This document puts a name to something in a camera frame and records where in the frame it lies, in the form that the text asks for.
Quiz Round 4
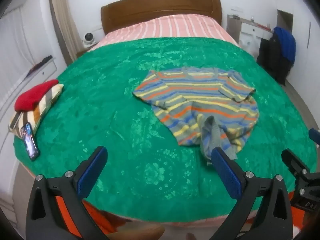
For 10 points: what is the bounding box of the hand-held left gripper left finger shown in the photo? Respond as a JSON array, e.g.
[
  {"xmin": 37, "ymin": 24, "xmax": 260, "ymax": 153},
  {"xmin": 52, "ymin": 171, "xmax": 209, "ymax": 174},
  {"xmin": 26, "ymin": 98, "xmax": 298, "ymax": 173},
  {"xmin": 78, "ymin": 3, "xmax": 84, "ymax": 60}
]
[{"xmin": 25, "ymin": 146, "xmax": 110, "ymax": 240}]

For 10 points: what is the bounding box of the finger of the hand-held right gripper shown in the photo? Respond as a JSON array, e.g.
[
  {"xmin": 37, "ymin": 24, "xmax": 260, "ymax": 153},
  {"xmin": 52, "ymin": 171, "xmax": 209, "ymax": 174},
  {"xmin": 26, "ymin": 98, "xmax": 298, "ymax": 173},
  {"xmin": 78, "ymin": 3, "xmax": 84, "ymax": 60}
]
[
  {"xmin": 281, "ymin": 149, "xmax": 311, "ymax": 178},
  {"xmin": 308, "ymin": 128, "xmax": 320, "ymax": 146}
]

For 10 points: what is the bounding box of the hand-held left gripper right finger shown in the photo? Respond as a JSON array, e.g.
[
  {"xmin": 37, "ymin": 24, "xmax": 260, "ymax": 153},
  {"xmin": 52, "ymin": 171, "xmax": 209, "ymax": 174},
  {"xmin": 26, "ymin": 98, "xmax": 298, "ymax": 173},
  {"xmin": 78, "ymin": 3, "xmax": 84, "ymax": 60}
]
[{"xmin": 209, "ymin": 147, "xmax": 293, "ymax": 240}]

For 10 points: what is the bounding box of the striped knit shirt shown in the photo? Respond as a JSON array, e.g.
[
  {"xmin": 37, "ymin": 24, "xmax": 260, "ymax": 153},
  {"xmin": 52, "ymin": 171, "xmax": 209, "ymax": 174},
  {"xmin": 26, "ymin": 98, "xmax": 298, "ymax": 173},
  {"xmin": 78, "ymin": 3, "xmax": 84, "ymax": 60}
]
[{"xmin": 132, "ymin": 66, "xmax": 260, "ymax": 166}]

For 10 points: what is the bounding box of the green plush blanket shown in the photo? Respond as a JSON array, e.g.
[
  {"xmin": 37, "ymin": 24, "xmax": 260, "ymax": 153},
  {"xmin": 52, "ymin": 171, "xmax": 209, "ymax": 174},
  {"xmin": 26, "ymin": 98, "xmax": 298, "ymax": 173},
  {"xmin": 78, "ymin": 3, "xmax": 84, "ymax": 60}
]
[{"xmin": 13, "ymin": 37, "xmax": 318, "ymax": 223}]

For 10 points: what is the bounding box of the black smartphone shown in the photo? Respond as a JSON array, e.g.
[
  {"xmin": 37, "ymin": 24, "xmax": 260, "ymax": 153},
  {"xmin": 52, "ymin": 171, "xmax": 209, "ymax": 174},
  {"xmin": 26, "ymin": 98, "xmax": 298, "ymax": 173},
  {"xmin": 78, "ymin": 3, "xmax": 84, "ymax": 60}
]
[{"xmin": 20, "ymin": 122, "xmax": 40, "ymax": 161}]

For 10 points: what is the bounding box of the striped pillow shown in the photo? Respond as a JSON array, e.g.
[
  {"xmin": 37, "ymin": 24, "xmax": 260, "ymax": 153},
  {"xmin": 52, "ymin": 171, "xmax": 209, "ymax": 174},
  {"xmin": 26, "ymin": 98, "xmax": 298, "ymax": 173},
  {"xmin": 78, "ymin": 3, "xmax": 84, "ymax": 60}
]
[{"xmin": 8, "ymin": 83, "xmax": 64, "ymax": 139}]

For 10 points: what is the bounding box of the red knit cloth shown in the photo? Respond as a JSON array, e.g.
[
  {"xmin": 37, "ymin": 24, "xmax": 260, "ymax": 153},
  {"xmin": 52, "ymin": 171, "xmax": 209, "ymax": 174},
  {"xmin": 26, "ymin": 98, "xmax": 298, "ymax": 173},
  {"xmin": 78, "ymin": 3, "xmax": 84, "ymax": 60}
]
[{"xmin": 14, "ymin": 79, "xmax": 59, "ymax": 112}]

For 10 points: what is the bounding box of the blue jacket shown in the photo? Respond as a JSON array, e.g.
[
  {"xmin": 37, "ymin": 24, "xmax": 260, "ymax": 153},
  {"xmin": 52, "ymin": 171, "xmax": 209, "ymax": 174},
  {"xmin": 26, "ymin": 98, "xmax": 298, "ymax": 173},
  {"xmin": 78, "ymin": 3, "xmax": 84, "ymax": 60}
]
[{"xmin": 273, "ymin": 26, "xmax": 297, "ymax": 65}]

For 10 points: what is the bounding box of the wooden nightstand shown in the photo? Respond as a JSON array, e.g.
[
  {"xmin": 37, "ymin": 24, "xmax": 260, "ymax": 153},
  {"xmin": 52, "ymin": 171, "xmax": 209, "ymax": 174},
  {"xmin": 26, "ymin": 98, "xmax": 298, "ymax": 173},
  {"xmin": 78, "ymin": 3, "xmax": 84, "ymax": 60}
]
[{"xmin": 76, "ymin": 46, "xmax": 96, "ymax": 58}]

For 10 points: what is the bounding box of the beige curtain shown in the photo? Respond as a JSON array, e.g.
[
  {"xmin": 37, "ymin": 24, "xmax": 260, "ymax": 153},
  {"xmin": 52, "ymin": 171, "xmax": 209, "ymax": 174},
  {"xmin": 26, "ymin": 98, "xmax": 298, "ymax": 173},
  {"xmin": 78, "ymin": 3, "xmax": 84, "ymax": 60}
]
[{"xmin": 49, "ymin": 0, "xmax": 86, "ymax": 63}]

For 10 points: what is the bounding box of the pink striped bedsheet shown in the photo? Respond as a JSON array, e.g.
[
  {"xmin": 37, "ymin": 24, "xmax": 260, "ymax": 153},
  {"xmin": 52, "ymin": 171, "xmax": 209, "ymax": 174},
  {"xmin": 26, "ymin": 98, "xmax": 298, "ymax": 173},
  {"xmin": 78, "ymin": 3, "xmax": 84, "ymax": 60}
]
[{"xmin": 88, "ymin": 14, "xmax": 240, "ymax": 52}]

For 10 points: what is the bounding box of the brown wooden headboard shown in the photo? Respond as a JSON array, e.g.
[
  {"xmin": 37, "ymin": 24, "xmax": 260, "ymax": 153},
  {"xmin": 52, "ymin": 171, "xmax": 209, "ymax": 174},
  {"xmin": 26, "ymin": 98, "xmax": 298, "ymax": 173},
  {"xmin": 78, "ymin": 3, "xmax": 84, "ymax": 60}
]
[{"xmin": 100, "ymin": 0, "xmax": 223, "ymax": 35}]

